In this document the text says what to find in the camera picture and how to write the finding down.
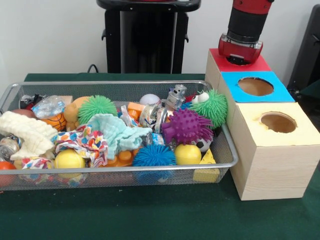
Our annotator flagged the light blue cloth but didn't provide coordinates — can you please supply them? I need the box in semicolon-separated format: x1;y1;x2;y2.
87;113;153;160

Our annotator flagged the green spiky ball with eyes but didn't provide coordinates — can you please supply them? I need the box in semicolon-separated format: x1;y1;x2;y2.
191;88;229;129

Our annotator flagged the wooden box with three holes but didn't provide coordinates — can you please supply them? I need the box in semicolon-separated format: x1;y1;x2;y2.
204;46;320;201

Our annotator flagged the yellow ball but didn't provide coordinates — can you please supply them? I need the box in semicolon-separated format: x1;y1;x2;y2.
54;149;87;170

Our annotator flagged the shallow clear mesh bin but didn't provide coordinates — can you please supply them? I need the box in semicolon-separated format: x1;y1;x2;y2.
0;79;240;192

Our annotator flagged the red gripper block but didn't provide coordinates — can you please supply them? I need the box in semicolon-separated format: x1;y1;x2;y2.
218;33;264;63

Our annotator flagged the plain green spiky ball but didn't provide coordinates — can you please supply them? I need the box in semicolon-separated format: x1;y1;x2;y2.
77;94;118;125

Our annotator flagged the crushed silver drink can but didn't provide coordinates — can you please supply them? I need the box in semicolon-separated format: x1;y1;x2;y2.
138;103;169;133

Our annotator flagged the purple spiky toy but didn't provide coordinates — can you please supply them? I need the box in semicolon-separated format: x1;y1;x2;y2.
161;107;215;146

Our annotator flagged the tan plush bear toy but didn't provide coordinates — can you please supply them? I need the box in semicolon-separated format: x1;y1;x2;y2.
62;101;81;131

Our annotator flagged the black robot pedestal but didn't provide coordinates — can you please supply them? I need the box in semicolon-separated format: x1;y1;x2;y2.
96;0;202;75

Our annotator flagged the colourful patterned cloth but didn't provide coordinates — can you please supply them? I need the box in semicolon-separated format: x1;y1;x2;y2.
53;124;110;168

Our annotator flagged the silver toy robot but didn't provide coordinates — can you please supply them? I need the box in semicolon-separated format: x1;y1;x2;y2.
164;84;188;111

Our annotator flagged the blue spiky ball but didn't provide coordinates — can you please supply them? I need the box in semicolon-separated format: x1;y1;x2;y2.
132;144;177;167

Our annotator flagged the cream white cloth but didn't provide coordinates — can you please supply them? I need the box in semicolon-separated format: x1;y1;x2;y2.
0;110;59;161

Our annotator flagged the dark green side tablecloth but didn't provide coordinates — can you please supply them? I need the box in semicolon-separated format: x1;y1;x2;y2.
298;79;320;97

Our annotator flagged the black chair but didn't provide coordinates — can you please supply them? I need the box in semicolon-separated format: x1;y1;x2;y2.
286;4;320;95

